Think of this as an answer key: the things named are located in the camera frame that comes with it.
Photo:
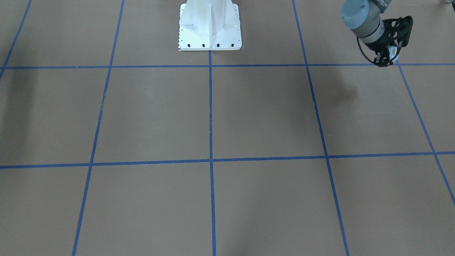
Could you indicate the brown table mat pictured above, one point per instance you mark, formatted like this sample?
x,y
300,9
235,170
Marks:
x,y
115,143

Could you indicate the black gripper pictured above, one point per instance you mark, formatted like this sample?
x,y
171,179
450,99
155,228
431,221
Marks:
x,y
381,47

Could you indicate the blue service bell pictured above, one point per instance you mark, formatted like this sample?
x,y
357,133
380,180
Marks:
x,y
394,53

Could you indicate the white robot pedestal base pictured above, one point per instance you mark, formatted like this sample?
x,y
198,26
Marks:
x,y
209,25

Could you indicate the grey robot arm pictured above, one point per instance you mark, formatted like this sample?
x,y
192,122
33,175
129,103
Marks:
x,y
362,17

